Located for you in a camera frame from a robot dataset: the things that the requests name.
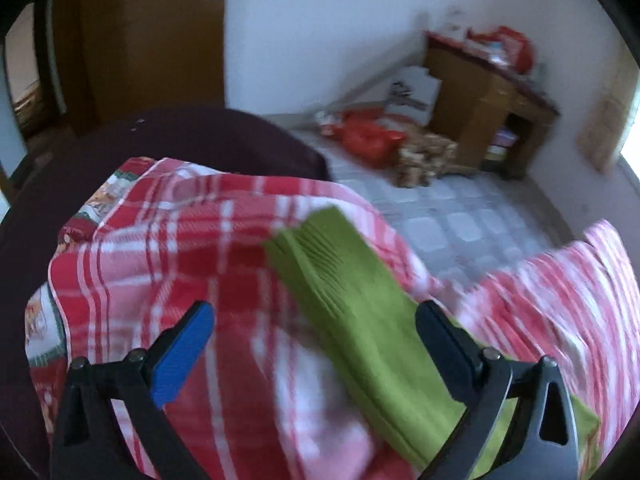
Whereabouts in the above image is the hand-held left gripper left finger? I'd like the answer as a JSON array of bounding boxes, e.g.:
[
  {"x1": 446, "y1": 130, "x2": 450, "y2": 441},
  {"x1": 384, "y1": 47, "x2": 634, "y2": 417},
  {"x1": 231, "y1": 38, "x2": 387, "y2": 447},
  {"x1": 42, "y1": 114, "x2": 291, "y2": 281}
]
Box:
[{"x1": 50, "y1": 301, "x2": 216, "y2": 480}]

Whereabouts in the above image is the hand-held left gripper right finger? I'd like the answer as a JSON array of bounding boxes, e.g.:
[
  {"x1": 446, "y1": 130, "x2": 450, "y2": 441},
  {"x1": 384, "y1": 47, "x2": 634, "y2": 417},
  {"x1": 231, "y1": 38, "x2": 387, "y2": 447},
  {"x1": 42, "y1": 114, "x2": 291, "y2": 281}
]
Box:
[{"x1": 415, "y1": 300, "x2": 581, "y2": 480}]

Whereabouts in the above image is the green knit sweater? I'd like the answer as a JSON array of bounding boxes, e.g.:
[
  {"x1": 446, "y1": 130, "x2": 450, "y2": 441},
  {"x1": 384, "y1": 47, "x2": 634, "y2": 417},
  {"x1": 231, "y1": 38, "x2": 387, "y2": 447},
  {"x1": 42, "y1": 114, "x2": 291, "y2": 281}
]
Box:
[{"x1": 263, "y1": 206, "x2": 601, "y2": 480}]

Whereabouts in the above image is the red plaid bed sheet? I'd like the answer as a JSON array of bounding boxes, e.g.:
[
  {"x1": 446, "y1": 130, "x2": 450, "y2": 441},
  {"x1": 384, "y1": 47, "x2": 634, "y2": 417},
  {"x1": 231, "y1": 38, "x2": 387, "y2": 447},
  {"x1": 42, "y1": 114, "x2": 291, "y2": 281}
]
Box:
[{"x1": 25, "y1": 157, "x2": 640, "y2": 480}]

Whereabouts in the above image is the cartoon print bed cover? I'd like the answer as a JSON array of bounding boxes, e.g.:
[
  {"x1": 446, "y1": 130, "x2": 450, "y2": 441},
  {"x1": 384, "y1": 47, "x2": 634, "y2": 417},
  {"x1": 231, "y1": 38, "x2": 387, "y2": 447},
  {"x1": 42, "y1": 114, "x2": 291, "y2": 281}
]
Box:
[{"x1": 24, "y1": 157, "x2": 166, "y2": 441}]

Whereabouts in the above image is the brown patterned bundle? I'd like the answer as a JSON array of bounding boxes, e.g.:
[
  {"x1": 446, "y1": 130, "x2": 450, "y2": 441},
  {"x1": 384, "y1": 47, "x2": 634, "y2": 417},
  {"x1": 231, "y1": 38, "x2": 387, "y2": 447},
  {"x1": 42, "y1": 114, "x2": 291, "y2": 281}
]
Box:
[{"x1": 392, "y1": 127, "x2": 476, "y2": 188}]

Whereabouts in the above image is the red plastic bag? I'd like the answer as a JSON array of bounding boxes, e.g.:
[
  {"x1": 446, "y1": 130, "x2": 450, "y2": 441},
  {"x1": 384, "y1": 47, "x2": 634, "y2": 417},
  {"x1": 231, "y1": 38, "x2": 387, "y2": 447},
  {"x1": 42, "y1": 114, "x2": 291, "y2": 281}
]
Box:
[{"x1": 320, "y1": 107, "x2": 406, "y2": 166}]

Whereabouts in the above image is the brown wooden desk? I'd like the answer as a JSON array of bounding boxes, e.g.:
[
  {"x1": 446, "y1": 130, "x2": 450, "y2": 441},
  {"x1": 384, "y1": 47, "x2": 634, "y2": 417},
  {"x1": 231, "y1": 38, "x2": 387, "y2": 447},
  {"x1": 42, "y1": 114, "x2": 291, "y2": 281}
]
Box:
[{"x1": 424, "y1": 30, "x2": 561, "y2": 181}]

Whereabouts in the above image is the white printed paper bag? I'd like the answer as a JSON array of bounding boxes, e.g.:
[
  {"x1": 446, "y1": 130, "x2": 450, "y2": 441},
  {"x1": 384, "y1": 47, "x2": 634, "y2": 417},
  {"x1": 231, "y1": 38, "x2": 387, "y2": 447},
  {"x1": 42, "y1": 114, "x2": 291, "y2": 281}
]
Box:
[{"x1": 385, "y1": 65, "x2": 443, "y2": 128}]

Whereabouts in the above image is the beige curtain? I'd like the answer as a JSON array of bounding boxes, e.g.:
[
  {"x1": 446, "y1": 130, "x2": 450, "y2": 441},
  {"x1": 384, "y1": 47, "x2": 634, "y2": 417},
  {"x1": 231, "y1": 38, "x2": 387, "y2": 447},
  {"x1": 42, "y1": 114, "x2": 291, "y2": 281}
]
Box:
[{"x1": 575, "y1": 60, "x2": 640, "y2": 176}]

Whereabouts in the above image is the red gift bag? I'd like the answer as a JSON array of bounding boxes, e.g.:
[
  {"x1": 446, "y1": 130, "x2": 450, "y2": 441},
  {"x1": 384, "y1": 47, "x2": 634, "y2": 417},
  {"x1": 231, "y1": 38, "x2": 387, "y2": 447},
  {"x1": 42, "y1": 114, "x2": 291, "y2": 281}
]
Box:
[{"x1": 467, "y1": 25, "x2": 536, "y2": 76}]

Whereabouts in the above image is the brown wooden door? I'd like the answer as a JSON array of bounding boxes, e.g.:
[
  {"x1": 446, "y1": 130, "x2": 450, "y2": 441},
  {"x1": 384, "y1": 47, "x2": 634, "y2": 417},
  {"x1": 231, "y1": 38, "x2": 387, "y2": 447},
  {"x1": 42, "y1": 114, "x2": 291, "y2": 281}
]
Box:
[{"x1": 50, "y1": 0, "x2": 226, "y2": 136}]

